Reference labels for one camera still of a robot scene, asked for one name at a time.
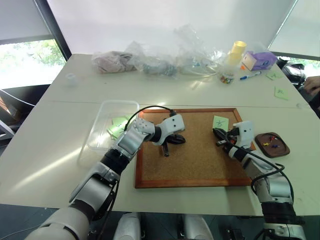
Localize grey robot leg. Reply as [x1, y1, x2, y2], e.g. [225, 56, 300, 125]
[112, 211, 142, 240]
[181, 214, 215, 240]

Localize dark chair with white cable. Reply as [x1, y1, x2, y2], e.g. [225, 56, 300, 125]
[0, 83, 51, 148]

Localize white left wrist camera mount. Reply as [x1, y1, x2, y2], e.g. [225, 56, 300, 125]
[151, 114, 186, 146]

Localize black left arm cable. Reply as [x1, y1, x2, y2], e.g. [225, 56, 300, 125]
[123, 105, 178, 134]

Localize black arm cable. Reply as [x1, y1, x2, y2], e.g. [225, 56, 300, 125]
[123, 105, 178, 134]
[224, 129, 295, 201]

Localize small bag of pushpins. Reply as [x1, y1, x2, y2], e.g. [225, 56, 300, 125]
[218, 71, 236, 86]

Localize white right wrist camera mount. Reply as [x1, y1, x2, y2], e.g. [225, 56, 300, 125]
[232, 120, 255, 149]

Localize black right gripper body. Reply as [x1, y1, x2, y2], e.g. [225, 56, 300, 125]
[224, 126, 241, 148]

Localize plastic bag with grey items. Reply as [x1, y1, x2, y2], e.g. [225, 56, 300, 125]
[136, 56, 179, 76]

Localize bystander bare hand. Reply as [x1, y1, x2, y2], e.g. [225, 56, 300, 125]
[304, 75, 320, 96]

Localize clear plastic box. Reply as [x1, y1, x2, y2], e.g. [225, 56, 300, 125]
[78, 100, 141, 168]

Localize blue and white marker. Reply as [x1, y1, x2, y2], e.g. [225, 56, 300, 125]
[239, 71, 262, 81]

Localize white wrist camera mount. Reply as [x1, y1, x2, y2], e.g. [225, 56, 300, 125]
[232, 120, 255, 149]
[151, 114, 186, 146]

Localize yellow plastic cup stack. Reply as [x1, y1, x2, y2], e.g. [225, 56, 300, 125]
[226, 40, 248, 66]

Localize black chair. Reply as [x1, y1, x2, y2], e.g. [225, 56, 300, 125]
[276, 56, 320, 116]

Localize wood-framed cork board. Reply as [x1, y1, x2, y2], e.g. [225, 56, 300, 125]
[134, 107, 257, 189]

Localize purple tissue box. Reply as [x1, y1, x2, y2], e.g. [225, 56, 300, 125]
[240, 50, 278, 72]

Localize small white cup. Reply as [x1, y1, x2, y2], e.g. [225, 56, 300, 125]
[65, 72, 77, 88]

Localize plastic bag with pink cloth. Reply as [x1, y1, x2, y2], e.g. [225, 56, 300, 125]
[91, 50, 138, 75]

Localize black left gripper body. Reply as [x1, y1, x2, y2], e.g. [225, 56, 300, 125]
[159, 134, 179, 148]

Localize crumpled clear plastic bags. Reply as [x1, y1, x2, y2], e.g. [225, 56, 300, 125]
[124, 23, 227, 80]

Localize brown wooden tray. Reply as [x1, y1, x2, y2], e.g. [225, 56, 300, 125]
[254, 131, 291, 159]

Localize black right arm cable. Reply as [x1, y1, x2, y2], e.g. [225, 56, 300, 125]
[224, 129, 295, 201]

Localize green sticky note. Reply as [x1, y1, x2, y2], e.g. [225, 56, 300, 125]
[106, 116, 132, 139]
[212, 115, 230, 131]
[274, 86, 289, 101]
[265, 71, 284, 81]

